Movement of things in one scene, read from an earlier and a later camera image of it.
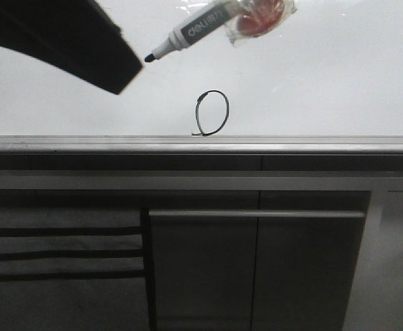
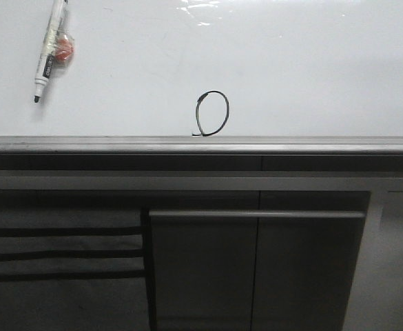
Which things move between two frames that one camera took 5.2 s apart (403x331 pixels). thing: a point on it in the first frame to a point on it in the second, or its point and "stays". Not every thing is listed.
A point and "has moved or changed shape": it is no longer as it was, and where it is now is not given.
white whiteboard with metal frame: (336, 77) stays
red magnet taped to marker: (251, 18) has moved or changed shape
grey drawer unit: (62, 269) stays
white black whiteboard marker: (197, 28) to (58, 12)
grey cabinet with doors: (250, 260) stays
